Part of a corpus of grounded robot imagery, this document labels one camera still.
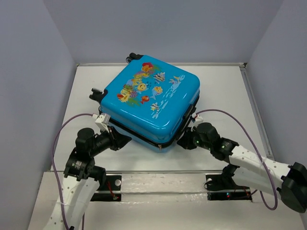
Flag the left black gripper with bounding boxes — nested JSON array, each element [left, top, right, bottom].
[[90, 125, 132, 155]]

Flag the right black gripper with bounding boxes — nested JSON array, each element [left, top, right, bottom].
[[176, 126, 212, 150]]

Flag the blue hard-shell suitcase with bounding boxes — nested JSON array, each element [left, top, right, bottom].
[[89, 53, 201, 152]]

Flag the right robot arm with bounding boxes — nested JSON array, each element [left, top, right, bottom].
[[177, 123, 307, 213]]

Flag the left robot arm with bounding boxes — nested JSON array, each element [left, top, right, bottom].
[[44, 126, 131, 230]]

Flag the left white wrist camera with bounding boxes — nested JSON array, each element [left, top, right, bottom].
[[92, 113, 110, 132]]

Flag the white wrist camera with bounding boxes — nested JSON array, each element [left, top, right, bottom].
[[191, 113, 203, 126], [92, 113, 110, 132]]

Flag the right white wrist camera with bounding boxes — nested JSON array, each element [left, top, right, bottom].
[[191, 113, 203, 126]]

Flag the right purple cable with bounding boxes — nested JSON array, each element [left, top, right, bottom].
[[196, 109, 279, 210]]

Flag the purple cable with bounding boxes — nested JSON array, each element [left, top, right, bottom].
[[51, 113, 96, 230], [196, 109, 279, 210]]

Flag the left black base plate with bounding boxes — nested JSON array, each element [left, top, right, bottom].
[[91, 174, 122, 202]]

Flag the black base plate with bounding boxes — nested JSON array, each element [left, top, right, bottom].
[[91, 174, 122, 202], [203, 174, 252, 201]]

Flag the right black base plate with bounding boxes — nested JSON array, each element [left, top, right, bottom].
[[203, 174, 252, 201]]

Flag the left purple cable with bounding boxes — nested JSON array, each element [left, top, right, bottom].
[[51, 113, 96, 230]]

